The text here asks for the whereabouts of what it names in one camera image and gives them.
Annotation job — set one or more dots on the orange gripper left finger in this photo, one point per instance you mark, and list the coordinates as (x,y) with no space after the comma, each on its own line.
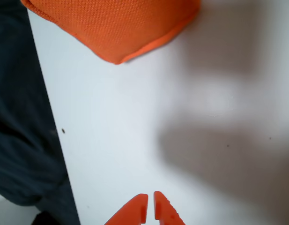
(135,211)

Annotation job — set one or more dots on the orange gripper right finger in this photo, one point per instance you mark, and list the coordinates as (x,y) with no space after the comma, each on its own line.
(166,213)

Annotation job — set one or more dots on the large orange bean bag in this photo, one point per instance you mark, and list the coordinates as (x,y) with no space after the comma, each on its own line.
(123,28)

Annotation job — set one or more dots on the person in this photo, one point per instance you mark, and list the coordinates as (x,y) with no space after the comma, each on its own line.
(17,117)

